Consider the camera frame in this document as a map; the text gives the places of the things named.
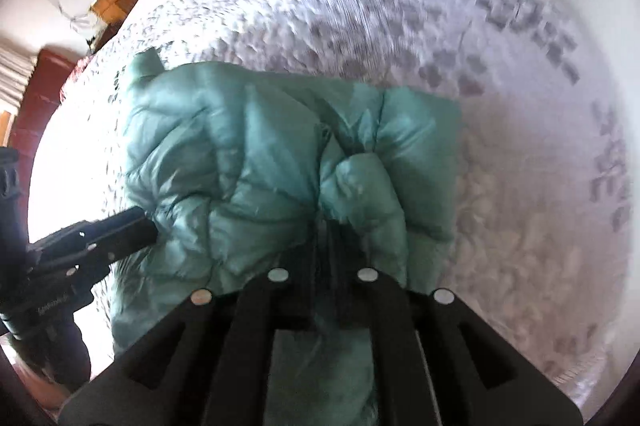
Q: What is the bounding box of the grey leaf-print bedspread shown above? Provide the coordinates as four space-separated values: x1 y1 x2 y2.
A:
27 0 632 407

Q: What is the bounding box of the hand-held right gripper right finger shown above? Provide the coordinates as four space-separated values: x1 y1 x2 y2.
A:
325 226 585 426

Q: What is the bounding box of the person's left forearm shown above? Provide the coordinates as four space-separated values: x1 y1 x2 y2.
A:
9 318 95 407

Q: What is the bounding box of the teal quilted down jacket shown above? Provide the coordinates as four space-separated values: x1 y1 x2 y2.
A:
107 48 463 426

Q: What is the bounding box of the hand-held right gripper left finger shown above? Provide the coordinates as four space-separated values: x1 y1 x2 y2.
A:
57 226 327 426

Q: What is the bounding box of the wall cable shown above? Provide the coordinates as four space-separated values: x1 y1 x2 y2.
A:
29 0 103 38

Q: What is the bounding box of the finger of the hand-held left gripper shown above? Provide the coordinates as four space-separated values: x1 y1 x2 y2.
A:
37 221 160 281
30 205 152 258

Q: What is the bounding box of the white striped curtain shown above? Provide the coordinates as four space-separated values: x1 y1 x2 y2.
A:
0 45 40 113

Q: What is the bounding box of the red patterned cloth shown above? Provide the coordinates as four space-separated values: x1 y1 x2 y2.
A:
59 53 97 103

